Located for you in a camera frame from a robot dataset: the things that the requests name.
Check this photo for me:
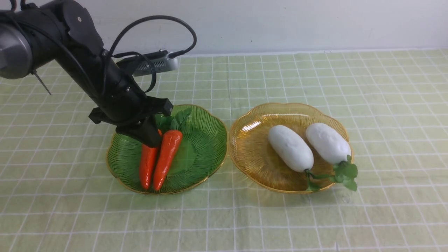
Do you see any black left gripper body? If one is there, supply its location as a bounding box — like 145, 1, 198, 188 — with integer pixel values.
89, 75, 173, 127

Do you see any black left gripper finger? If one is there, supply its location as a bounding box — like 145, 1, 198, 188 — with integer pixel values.
115, 118, 162, 147

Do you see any orange toy carrot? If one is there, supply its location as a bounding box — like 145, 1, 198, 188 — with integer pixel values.
139, 117, 166, 190
153, 107, 192, 191

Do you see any white toy radish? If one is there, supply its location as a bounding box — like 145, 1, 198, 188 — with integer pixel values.
268, 125, 321, 192
305, 123, 358, 191

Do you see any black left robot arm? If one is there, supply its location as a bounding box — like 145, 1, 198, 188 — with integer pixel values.
1, 0, 173, 147

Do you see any green ribbed plastic plate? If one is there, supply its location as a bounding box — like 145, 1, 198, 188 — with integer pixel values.
106, 105, 227, 195

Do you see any amber ribbed plastic plate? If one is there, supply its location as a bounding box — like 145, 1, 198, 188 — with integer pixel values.
227, 103, 350, 194

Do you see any green checkered tablecloth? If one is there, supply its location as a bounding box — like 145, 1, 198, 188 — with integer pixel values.
0, 48, 448, 252

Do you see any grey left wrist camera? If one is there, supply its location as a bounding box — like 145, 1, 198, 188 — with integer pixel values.
116, 50, 180, 77

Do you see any black camera cable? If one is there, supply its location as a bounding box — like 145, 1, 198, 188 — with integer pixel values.
101, 15, 197, 93

